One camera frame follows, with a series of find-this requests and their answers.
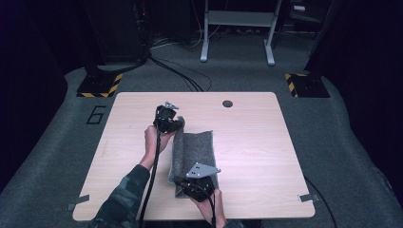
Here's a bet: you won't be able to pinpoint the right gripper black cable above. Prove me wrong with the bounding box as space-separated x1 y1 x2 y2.
205 189 219 228

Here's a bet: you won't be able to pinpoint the grey tape strip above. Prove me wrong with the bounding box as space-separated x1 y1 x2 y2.
297 192 320 203
67 194 91 211

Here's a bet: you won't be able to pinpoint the black cable beside table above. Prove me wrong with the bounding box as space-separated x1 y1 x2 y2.
303 175 338 228

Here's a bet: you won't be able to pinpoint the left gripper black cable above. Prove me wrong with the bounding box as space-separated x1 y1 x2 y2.
138 125 162 228

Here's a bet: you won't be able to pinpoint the person's left hand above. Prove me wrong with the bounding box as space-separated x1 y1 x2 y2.
144 124 176 160

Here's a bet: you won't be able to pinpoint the white metal stand frame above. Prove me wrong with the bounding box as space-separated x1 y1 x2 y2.
200 0 283 67

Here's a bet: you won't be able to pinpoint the black cabinet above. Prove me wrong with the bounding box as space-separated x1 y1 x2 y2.
85 0 150 65

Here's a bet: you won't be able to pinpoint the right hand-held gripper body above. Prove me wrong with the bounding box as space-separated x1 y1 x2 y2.
180 161 222 203

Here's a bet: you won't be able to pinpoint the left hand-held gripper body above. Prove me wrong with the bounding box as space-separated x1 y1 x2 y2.
153 101 185 134

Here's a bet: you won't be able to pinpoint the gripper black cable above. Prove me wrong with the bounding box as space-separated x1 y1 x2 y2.
205 189 219 228
138 125 162 228

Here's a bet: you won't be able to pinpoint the person's right hand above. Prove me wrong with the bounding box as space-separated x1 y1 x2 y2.
189 188 228 228

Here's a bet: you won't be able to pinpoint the grey cloth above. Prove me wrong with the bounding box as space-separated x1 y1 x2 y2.
167 116 221 200

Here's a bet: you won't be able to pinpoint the black floor cables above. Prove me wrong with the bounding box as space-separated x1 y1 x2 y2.
147 54 213 93

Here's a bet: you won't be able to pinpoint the black striped stand base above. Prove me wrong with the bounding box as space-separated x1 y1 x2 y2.
76 72 124 99
283 72 331 99

